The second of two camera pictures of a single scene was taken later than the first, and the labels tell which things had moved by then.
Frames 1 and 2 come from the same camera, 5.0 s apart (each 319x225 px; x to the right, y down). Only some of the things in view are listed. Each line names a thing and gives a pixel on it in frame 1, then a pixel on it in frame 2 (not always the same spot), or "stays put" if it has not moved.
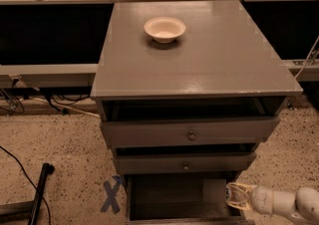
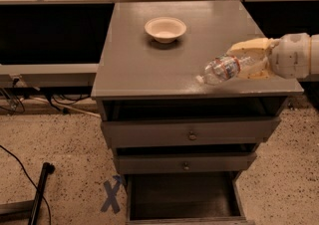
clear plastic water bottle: (237, 193) to (223, 69)
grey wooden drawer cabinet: (184, 117) stays put
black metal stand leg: (47, 170) stays put
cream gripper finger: (240, 205) to (258, 70)
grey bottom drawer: (188, 198) stays put
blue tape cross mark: (111, 198) stays put
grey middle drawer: (139, 163) stays put
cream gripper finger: (241, 185) to (259, 49)
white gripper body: (260, 197) to (291, 56)
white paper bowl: (163, 30) stays put
